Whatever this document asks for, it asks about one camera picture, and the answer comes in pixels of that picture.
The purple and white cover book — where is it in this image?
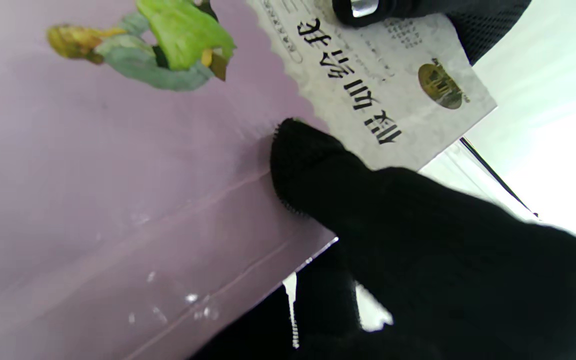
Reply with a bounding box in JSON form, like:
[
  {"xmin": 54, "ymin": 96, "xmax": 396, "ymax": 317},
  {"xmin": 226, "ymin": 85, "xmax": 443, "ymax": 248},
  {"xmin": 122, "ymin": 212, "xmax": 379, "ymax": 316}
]
[{"xmin": 0, "ymin": 0, "xmax": 498, "ymax": 360}]

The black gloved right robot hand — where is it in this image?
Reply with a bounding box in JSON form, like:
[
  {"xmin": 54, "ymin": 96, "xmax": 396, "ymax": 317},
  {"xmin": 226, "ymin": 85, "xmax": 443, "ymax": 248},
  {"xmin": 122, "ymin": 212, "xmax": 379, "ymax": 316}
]
[{"xmin": 188, "ymin": 117, "xmax": 576, "ymax": 360}]

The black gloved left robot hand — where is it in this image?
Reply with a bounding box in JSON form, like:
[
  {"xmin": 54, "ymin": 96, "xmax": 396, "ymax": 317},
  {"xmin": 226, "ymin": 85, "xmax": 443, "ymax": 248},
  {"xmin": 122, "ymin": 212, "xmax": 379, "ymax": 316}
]
[{"xmin": 332, "ymin": 0, "xmax": 533, "ymax": 66}]

